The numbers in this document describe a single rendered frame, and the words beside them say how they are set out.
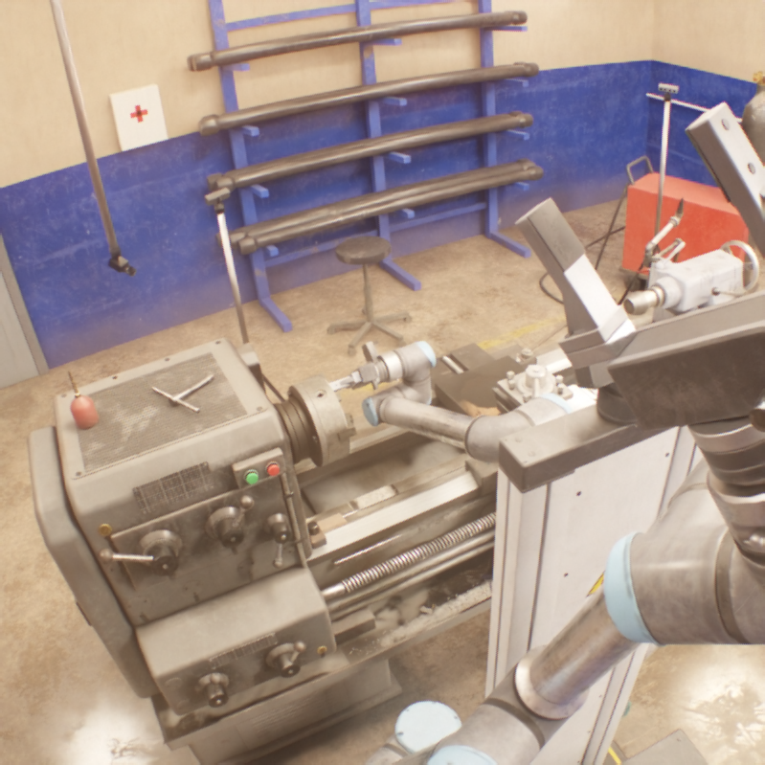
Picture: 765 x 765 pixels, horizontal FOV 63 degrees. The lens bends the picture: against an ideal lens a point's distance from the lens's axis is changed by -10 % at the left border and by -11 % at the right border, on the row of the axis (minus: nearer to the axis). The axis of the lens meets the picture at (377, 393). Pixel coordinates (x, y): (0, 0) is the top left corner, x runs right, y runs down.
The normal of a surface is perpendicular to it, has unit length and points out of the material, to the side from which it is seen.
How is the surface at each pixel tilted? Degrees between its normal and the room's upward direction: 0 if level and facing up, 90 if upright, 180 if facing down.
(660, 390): 100
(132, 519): 90
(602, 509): 90
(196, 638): 32
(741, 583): 58
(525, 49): 90
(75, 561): 90
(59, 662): 0
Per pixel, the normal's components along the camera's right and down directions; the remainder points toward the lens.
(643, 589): -0.84, -0.15
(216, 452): 0.26, -0.23
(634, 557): -0.70, -0.66
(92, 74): 0.45, 0.49
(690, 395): -0.68, 0.59
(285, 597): 0.17, -0.43
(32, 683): -0.08, -0.81
